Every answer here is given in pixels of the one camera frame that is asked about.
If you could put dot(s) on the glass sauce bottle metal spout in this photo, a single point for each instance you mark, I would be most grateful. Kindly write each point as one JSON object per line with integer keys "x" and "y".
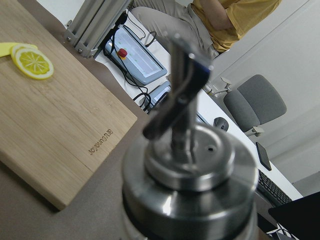
{"x": 184, "y": 180}

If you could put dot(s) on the blue teach pendant right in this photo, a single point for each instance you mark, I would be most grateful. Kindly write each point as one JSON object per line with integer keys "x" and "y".
{"x": 159, "y": 94}

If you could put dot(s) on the blue teach pendant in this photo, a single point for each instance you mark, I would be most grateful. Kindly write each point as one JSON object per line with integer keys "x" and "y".
{"x": 133, "y": 57}
{"x": 159, "y": 94}

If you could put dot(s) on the black computer mouse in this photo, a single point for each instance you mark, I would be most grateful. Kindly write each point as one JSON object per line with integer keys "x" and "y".
{"x": 221, "y": 123}

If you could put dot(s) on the blue teach pendant left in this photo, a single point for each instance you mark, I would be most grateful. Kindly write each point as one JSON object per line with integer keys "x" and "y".
{"x": 133, "y": 57}

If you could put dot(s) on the grey office chair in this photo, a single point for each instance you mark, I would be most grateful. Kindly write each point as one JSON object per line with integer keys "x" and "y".
{"x": 254, "y": 103}

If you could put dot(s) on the wooden cutting board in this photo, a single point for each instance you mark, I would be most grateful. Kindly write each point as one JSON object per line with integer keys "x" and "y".
{"x": 54, "y": 133}

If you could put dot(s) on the black smartphone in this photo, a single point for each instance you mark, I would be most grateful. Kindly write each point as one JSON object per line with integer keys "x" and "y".
{"x": 263, "y": 156}

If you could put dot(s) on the person in yellow shirt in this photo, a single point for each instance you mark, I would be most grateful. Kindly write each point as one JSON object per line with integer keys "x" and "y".
{"x": 214, "y": 25}

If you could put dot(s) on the black keyboard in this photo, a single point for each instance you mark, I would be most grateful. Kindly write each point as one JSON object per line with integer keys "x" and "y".
{"x": 271, "y": 191}

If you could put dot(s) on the lemon slice right front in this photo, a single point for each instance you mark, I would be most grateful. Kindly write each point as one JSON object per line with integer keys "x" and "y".
{"x": 33, "y": 63}

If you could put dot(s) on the lemon slice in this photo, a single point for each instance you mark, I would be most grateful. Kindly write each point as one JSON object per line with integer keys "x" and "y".
{"x": 15, "y": 48}
{"x": 33, "y": 63}

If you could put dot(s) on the lemon slice right back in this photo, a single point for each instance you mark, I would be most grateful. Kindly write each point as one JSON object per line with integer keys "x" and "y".
{"x": 15, "y": 48}

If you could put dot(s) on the yellow plastic knife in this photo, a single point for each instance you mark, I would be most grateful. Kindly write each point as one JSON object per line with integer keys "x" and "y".
{"x": 5, "y": 48}

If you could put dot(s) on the black monitor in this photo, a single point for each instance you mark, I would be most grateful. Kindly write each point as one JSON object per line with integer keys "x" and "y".
{"x": 300, "y": 217}

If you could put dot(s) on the aluminium frame post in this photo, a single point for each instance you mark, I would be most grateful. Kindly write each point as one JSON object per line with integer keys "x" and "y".
{"x": 92, "y": 23}

